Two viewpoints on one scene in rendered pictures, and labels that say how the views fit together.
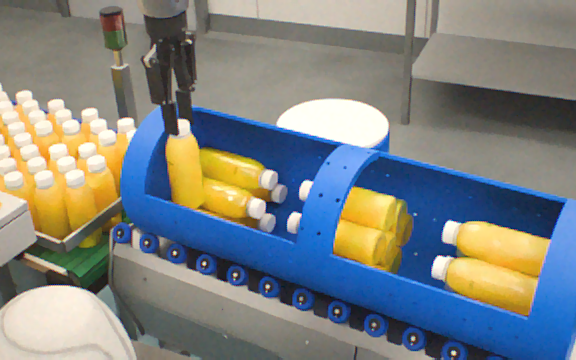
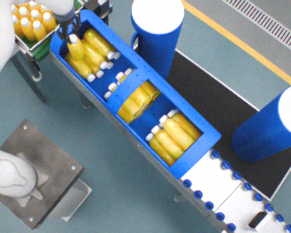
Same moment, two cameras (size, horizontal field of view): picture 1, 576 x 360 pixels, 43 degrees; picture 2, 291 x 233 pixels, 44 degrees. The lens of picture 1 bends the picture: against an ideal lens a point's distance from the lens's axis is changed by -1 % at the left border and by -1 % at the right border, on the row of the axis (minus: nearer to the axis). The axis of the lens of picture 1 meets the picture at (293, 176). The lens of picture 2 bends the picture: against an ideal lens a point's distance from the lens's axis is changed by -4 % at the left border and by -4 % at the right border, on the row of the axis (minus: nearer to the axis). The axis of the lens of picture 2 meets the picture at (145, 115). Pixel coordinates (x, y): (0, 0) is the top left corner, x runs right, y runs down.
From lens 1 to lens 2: 1.04 m
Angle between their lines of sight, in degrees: 43
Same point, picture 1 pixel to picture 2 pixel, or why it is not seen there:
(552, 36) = not seen: outside the picture
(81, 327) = (10, 181)
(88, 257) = (42, 50)
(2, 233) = not seen: hidden behind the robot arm
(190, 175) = (76, 53)
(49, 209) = (26, 33)
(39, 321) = not seen: outside the picture
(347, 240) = (126, 107)
